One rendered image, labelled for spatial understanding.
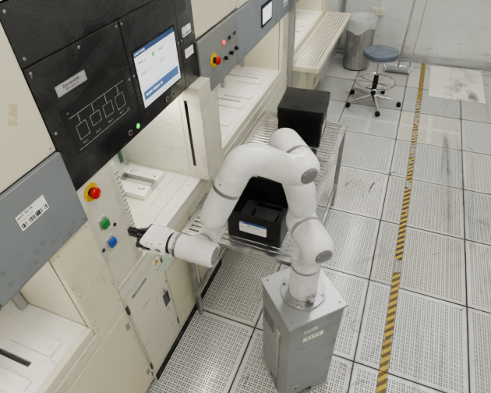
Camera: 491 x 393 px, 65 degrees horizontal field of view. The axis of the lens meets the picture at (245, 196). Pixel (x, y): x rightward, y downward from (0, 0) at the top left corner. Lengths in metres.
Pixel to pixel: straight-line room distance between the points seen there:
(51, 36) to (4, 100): 0.22
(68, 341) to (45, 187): 0.67
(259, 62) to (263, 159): 2.27
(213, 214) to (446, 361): 1.83
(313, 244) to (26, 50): 1.01
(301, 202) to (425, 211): 2.23
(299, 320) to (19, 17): 1.36
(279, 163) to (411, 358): 1.74
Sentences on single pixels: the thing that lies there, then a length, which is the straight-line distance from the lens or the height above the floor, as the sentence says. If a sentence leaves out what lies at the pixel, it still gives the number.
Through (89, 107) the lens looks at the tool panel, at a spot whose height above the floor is 1.61.
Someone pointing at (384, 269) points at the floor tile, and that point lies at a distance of 2.89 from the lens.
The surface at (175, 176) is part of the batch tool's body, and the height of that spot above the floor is 0.87.
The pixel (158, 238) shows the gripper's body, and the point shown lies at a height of 1.23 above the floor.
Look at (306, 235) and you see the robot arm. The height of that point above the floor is 1.17.
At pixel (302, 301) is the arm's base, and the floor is 0.77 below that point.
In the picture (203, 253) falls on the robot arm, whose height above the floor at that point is 1.23.
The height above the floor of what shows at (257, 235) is 0.82.
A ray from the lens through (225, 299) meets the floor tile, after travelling 2.63.
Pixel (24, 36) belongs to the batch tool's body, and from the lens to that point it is 1.16.
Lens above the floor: 2.19
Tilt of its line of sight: 42 degrees down
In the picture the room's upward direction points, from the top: 3 degrees counter-clockwise
